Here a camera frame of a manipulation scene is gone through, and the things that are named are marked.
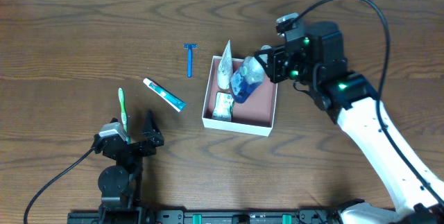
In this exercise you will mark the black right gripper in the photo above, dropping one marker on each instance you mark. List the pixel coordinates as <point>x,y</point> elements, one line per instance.
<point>275,64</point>

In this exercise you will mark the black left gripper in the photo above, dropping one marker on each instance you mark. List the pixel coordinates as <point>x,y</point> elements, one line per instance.
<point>132,148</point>

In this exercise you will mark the clear spray bottle blue liquid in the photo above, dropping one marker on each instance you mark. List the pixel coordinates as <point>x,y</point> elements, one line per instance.
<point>246,79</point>

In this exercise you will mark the white cream tube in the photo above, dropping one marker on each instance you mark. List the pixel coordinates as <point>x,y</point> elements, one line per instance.
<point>225,68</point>

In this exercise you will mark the green white soap pack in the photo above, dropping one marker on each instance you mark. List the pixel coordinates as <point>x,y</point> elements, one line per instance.
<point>224,107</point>

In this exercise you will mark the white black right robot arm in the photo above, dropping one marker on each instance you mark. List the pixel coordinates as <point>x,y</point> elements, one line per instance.
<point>351,103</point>

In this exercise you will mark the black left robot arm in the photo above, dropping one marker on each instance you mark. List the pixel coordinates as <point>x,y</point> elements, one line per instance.
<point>121,184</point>

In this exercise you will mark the green toothbrush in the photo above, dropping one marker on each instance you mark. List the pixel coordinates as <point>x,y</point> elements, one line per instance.
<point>124,116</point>

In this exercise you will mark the white green toothpaste tube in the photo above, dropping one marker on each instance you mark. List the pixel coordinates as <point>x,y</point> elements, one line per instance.
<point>176,103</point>

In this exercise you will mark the white cardboard box pink inside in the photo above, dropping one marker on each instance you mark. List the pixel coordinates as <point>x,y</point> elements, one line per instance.
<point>255,116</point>

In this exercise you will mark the blue disposable razor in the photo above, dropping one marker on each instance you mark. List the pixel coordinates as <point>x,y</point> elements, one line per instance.
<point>190,48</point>

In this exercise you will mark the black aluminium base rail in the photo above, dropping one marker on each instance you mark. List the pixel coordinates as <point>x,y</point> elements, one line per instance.
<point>178,216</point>

